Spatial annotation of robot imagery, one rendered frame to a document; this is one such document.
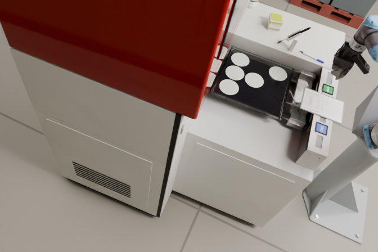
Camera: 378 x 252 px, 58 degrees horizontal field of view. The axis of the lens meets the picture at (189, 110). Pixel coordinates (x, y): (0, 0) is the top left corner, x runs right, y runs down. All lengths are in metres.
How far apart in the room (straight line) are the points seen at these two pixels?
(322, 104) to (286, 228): 1.02
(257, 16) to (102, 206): 1.52
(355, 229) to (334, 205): 0.19
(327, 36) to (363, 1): 1.85
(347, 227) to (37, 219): 2.03
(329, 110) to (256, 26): 0.63
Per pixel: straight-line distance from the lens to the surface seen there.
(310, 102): 1.76
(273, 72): 1.90
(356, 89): 3.48
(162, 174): 1.66
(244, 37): 1.93
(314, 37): 2.11
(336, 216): 2.68
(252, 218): 2.25
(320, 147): 1.64
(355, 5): 4.02
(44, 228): 2.36
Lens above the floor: 2.20
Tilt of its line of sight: 54 degrees down
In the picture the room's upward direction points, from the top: 14 degrees clockwise
